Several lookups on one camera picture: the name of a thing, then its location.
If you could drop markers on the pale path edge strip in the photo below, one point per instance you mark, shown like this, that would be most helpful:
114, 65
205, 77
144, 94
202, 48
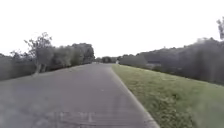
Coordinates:
131, 95

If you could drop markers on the grey asphalt path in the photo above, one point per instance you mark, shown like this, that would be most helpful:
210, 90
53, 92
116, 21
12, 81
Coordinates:
76, 96

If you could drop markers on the row of trees and bushes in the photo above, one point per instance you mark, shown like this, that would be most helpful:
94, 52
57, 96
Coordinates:
56, 56

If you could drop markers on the green grass verge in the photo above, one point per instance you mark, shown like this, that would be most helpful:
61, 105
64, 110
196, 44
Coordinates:
173, 96

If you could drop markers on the long dark hedge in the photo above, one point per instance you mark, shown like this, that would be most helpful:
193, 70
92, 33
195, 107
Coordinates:
186, 60

